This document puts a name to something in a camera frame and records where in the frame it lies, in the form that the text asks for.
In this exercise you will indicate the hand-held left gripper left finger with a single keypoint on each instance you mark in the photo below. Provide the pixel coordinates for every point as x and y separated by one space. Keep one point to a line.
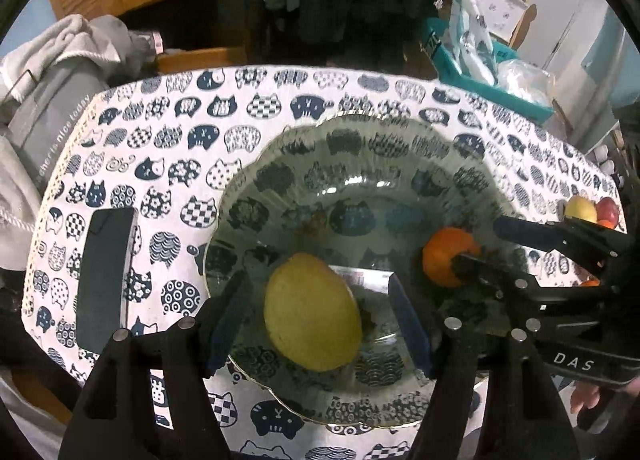
231 320

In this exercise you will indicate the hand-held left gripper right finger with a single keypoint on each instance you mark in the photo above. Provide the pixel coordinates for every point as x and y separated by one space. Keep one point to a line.
412 325

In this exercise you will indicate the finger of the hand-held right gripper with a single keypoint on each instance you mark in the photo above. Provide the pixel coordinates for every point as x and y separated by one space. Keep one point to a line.
492 277
560 237

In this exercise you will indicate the small yellow fruit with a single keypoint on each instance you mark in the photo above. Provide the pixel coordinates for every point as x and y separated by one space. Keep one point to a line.
580 210

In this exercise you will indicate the large orange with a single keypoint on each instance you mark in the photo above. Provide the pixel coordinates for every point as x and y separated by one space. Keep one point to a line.
442 255

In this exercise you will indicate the red apple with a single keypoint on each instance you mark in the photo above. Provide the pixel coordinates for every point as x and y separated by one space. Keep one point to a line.
609 210

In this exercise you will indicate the yellow lemon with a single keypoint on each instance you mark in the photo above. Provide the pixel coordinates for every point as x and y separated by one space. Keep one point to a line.
312 315

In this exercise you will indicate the clear glass bowl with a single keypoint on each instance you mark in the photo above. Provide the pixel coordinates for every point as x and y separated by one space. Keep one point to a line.
350 179

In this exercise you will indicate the person's right hand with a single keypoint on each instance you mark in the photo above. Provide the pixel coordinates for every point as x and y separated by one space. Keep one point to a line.
585 400

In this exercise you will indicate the black phone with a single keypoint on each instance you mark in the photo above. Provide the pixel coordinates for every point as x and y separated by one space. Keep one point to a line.
105 280

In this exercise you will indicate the clear plastic bag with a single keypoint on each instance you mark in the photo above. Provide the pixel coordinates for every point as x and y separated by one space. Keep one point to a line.
525 82

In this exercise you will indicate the teal plastic crate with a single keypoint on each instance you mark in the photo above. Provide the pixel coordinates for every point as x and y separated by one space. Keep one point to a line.
450 64

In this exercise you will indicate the white door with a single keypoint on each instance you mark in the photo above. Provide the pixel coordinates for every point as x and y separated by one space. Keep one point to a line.
565 24

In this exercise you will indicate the cat-print tablecloth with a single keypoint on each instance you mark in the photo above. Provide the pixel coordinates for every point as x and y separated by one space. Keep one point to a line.
165 104

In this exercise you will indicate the white patterned storage box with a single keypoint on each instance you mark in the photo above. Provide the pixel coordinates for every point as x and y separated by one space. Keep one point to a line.
502 14

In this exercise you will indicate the white printed bag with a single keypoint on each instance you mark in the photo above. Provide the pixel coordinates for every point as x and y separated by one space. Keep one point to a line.
467 14

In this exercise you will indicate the wooden box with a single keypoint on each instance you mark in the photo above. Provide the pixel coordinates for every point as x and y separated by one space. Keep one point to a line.
200 60

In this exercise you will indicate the grey printed garment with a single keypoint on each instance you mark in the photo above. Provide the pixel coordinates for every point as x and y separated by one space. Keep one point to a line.
55 119

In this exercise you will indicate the dark grey garment pink tag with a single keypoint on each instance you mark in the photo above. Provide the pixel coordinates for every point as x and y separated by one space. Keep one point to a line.
140 52

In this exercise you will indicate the light grey sweatshirt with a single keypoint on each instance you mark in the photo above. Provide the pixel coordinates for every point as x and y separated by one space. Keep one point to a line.
60 44

